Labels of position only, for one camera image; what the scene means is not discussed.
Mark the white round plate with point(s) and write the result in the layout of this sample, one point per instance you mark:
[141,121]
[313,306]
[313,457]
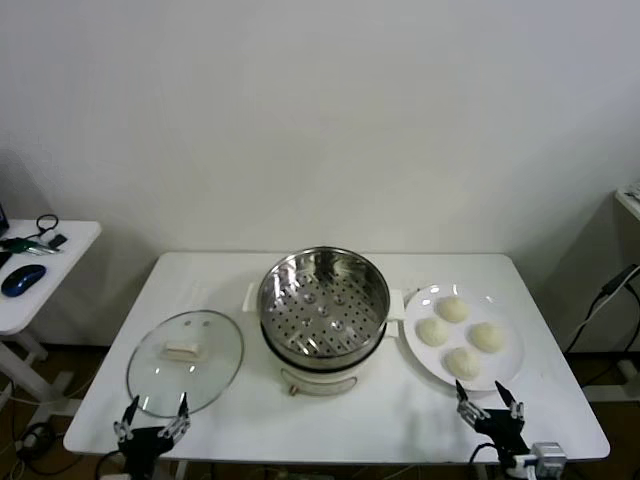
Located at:
[425,360]

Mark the white electric cooker base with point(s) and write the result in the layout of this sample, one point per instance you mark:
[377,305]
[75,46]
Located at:
[320,380]

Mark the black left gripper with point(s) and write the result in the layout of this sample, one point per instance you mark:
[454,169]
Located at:
[142,442]

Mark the small black device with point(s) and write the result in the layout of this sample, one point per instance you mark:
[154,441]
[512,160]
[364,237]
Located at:
[58,240]

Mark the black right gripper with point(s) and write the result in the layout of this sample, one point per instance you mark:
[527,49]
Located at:
[502,427]

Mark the white steamed baozi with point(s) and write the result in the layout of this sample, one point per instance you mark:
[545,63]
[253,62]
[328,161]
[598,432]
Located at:
[432,331]
[452,309]
[462,362]
[486,336]

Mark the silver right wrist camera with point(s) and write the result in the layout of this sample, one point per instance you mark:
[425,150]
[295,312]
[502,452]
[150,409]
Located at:
[549,459]

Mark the white printed packet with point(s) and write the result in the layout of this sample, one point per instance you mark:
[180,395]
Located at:
[634,190]

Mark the stainless steel steamer basket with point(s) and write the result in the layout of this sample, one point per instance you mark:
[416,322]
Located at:
[280,287]

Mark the green keys bunch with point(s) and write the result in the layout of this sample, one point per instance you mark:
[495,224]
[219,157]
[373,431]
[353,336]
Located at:
[20,245]

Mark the white side table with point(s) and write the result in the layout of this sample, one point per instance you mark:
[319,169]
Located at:
[75,235]

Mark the blue computer mouse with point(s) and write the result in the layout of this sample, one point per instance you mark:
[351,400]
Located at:
[22,279]

